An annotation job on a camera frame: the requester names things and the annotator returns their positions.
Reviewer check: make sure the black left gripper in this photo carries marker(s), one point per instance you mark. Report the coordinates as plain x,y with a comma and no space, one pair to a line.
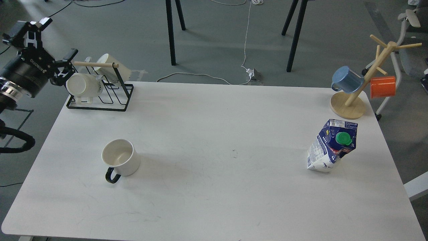
33,65

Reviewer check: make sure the white mug black handle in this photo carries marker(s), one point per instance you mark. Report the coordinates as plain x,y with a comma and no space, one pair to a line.
122,159

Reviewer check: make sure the blue white milk carton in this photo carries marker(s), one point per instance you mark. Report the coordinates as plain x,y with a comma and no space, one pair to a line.
336,139

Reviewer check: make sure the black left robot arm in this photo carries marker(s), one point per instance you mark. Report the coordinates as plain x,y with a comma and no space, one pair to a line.
10,95

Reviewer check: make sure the white mug on rack front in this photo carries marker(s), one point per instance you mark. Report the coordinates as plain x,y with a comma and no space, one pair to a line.
84,86

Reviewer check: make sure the white mug on rack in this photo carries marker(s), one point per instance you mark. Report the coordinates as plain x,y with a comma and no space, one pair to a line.
84,86
109,72

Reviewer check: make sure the white mug on rack rear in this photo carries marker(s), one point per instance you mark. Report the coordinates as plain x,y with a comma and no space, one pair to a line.
109,72

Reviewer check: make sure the grey power adapter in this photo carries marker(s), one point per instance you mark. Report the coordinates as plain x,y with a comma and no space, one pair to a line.
253,74

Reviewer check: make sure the black table leg right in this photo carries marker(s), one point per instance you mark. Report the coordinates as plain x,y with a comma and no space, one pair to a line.
297,31

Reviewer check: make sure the blue mug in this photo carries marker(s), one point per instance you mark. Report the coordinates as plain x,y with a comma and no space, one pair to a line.
346,80

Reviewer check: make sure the wooden mug tree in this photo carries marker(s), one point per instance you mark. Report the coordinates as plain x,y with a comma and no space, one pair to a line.
351,106

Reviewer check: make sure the orange mug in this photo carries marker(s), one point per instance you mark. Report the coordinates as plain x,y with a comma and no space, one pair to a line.
384,86

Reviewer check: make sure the grey office chair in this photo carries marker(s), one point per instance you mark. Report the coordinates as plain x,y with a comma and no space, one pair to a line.
413,30

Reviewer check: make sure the black wire mug rack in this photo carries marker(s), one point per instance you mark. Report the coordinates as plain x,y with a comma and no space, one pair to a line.
113,98

